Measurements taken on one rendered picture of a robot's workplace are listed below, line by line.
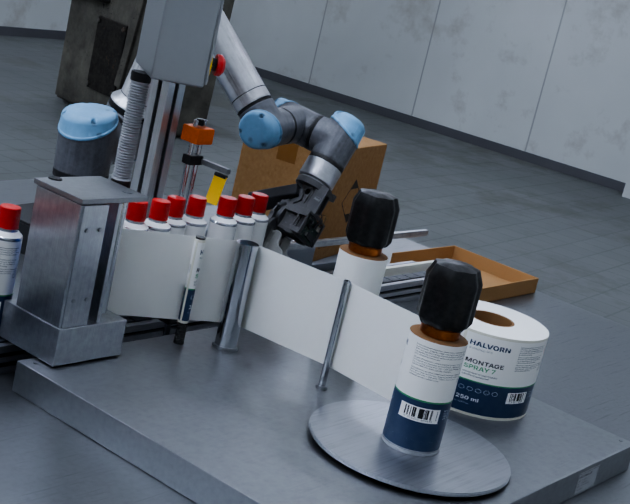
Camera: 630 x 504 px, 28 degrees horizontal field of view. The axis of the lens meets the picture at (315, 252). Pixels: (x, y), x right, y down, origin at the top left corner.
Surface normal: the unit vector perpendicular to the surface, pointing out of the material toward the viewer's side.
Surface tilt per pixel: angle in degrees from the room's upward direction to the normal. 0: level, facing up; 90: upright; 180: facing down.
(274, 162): 90
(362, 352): 90
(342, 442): 0
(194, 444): 0
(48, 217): 90
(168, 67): 90
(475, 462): 0
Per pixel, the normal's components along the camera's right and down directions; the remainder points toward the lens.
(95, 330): 0.77, 0.33
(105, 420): -0.60, 0.07
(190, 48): 0.29, 0.30
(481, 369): -0.12, 0.22
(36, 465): 0.22, -0.94
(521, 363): 0.51, 0.33
